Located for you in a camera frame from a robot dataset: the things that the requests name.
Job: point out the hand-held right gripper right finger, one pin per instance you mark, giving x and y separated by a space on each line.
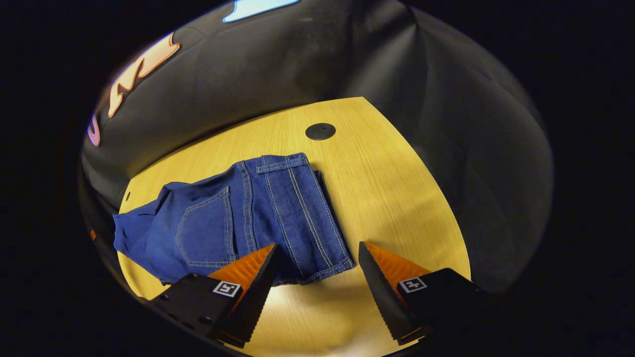
384 297

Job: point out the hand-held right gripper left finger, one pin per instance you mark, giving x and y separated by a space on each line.
255 297

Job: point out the blue denim jeans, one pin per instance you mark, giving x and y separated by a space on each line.
208 223

